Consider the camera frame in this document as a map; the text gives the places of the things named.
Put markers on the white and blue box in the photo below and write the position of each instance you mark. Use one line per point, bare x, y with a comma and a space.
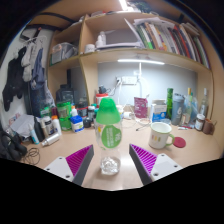
159, 111

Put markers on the hanging clothes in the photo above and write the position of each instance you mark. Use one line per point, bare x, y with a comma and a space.
31, 66

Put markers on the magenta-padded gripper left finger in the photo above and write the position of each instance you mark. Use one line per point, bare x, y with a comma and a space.
78, 160

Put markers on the black container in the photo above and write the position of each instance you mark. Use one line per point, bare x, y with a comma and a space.
65, 94

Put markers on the dark green bottle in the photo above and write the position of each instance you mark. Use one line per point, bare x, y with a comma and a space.
170, 103

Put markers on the green plastic jar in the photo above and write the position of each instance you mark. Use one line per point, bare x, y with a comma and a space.
64, 116

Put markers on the clear glass bottle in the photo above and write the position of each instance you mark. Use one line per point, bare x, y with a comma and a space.
204, 105

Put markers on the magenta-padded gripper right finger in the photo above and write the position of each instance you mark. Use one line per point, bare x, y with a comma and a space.
145, 160

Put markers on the flat round red coaster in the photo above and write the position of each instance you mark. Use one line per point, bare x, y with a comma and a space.
180, 142

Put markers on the red and white canister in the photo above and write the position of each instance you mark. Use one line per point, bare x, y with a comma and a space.
101, 99

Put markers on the white bottle with orange cap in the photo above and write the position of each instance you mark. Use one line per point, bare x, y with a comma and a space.
56, 126

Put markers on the clear bottle with green cap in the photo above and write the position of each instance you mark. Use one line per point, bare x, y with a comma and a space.
108, 133

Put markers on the black bag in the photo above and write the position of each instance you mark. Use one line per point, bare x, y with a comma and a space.
10, 145

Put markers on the brown cup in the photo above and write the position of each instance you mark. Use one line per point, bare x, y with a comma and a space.
208, 127

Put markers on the yellow-capped bottle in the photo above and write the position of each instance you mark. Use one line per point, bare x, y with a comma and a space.
187, 106

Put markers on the green-capped slim bottle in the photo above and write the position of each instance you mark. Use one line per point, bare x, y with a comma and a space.
192, 108

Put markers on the ceiling light tube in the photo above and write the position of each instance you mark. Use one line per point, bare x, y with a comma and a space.
123, 4

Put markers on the white bottle with blue label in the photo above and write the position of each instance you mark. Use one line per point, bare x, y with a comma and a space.
77, 122

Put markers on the white bottle lying flat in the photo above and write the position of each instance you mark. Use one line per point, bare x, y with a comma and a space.
50, 140

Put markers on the white tube with blue cap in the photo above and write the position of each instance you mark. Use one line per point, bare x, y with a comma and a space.
33, 135

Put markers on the white paper sheets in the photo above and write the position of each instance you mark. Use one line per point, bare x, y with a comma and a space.
21, 125

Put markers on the white light bar desk lamp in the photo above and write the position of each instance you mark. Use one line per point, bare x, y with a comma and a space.
140, 61

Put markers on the magenta snack pouch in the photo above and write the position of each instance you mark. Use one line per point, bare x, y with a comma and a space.
140, 107

